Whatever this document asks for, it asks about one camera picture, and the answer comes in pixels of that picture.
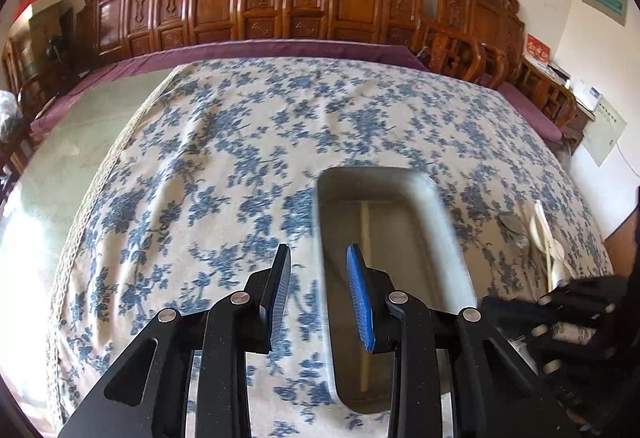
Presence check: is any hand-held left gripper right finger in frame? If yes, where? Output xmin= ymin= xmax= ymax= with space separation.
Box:
xmin=346 ymin=243 xmax=586 ymax=438

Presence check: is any white box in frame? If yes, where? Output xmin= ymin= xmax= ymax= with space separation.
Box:
xmin=572 ymin=80 xmax=608 ymax=112

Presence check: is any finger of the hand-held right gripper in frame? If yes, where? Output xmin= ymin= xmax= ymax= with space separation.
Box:
xmin=480 ymin=295 xmax=543 ymax=334

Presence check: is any metal spoon with cutout handle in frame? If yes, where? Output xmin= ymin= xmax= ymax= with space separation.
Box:
xmin=500 ymin=215 xmax=527 ymax=239

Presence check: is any metal tray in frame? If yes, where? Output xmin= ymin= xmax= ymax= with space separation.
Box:
xmin=316 ymin=167 xmax=478 ymax=415

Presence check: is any white wall cable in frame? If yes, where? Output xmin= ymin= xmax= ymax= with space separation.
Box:
xmin=617 ymin=143 xmax=640 ymax=179

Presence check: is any wooden armchair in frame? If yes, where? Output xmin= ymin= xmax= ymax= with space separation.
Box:
xmin=0 ymin=35 xmax=76 ymax=179

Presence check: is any blue floral tablecloth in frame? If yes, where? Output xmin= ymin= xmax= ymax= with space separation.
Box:
xmin=45 ymin=58 xmax=616 ymax=438

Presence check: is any green wall sign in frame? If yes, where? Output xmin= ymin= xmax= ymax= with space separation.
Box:
xmin=582 ymin=0 xmax=628 ymax=26

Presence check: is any clear plastic bag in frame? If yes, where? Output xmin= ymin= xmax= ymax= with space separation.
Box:
xmin=0 ymin=90 xmax=22 ymax=141

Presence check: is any red desk calendar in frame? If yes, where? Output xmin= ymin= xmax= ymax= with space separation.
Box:
xmin=525 ymin=35 xmax=552 ymax=64

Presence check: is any stack of white papers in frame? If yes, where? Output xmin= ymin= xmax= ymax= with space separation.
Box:
xmin=547 ymin=62 xmax=572 ymax=88

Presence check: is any light wooden chopstick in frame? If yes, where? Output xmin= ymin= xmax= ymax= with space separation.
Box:
xmin=360 ymin=200 xmax=372 ymax=393

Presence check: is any short purple seat cushion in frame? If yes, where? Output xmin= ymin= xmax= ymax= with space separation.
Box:
xmin=495 ymin=82 xmax=563 ymax=143

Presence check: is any wooden side table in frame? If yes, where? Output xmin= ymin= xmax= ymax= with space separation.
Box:
xmin=565 ymin=90 xmax=597 ymax=149

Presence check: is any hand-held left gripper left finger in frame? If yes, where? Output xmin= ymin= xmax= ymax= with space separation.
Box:
xmin=57 ymin=244 xmax=292 ymax=438

